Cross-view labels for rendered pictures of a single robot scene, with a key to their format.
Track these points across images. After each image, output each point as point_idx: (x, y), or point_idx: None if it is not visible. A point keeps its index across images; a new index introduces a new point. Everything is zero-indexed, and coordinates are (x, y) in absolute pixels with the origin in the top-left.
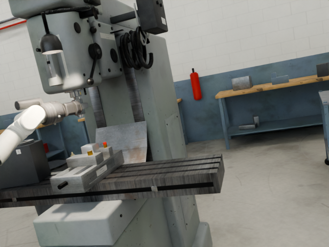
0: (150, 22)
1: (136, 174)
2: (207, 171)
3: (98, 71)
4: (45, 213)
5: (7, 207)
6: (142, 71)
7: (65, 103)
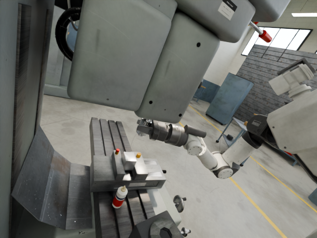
0: None
1: (122, 148)
2: (119, 123)
3: None
4: (159, 210)
5: None
6: (47, 57)
7: (158, 125)
